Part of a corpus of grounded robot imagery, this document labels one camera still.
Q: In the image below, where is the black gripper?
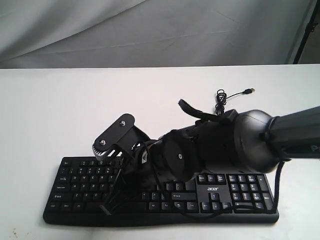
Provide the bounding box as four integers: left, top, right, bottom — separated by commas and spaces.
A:
100, 140, 164, 216

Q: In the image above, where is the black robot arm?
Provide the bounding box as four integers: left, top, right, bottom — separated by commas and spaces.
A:
92, 100, 320, 215

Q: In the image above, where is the black acer keyboard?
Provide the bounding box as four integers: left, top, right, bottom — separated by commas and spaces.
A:
42, 156, 279, 227

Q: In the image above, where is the grey backdrop cloth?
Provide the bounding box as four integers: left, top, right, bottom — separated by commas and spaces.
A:
0, 0, 316, 69

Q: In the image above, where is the black light stand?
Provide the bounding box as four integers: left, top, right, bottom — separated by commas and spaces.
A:
292, 0, 320, 65

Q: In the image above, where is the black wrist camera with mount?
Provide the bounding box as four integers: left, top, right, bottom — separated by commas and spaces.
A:
92, 113, 150, 161

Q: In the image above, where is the black velcro strap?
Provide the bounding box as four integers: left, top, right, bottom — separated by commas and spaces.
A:
177, 98, 226, 121

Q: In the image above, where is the black keyboard usb cable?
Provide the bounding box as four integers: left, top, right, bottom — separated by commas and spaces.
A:
212, 87, 256, 116

